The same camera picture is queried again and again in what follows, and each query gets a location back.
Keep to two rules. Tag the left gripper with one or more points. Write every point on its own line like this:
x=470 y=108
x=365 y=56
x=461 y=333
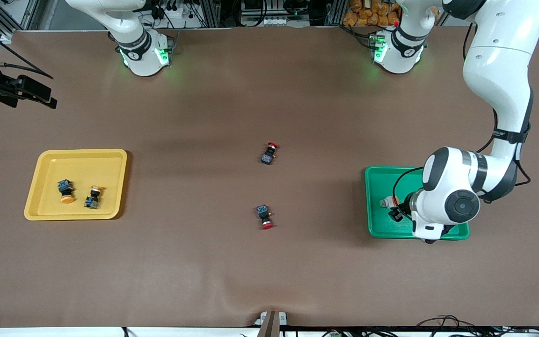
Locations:
x=404 y=204

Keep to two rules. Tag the white orange green push button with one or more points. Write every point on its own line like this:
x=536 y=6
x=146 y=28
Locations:
x=385 y=203

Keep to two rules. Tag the yellow mushroom push button switch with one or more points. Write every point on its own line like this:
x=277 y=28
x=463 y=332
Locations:
x=65 y=187
x=93 y=200

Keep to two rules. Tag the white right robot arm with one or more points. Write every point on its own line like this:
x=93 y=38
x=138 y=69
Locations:
x=138 y=51

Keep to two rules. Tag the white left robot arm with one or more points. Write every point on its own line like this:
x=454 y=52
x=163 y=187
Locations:
x=498 y=61

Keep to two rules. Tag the green plastic tray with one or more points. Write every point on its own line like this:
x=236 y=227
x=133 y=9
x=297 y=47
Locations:
x=382 y=182

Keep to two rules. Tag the yellow plastic tray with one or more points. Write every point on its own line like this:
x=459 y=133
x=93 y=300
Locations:
x=77 y=168

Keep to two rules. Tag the brown table mat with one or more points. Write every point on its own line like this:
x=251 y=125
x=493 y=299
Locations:
x=269 y=271

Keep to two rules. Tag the white power strip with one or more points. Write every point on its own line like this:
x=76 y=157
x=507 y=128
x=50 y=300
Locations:
x=178 y=11

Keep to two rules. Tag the pile of orange packets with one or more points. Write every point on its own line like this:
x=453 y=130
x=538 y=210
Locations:
x=367 y=14

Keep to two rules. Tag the black grey control box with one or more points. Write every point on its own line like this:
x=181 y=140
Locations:
x=274 y=16

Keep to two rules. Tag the red mushroom push button switch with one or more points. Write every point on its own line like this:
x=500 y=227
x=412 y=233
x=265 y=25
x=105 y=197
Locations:
x=264 y=213
x=267 y=157

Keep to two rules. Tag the grey metal clamp bracket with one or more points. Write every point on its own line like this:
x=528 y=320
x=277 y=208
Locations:
x=269 y=325

